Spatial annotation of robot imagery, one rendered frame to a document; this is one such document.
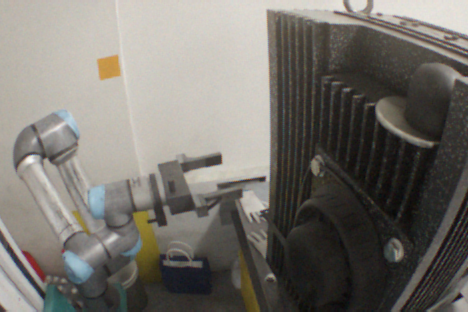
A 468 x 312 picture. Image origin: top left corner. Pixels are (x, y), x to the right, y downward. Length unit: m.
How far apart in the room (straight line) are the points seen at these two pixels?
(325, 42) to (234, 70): 0.97
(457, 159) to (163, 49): 1.26
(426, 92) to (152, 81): 1.25
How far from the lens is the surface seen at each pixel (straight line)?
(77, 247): 0.75
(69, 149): 0.95
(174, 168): 0.74
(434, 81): 0.36
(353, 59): 0.56
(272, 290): 1.21
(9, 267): 0.86
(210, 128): 1.56
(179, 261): 1.88
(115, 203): 0.70
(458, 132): 0.33
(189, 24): 1.39
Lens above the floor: 1.68
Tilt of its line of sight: 32 degrees down
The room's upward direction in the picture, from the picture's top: 3 degrees counter-clockwise
